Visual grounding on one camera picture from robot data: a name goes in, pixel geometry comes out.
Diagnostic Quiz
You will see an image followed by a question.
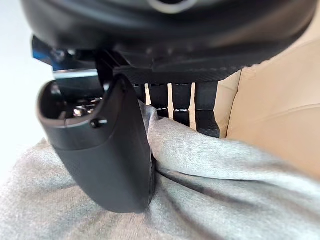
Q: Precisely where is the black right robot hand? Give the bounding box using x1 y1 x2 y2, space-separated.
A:
18 0 318 215

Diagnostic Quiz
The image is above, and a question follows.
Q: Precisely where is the grey fabric cushion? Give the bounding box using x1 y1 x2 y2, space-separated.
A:
0 98 320 240

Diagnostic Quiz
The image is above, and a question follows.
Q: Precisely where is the beige leather sofa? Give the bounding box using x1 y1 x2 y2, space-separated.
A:
143 38 320 171

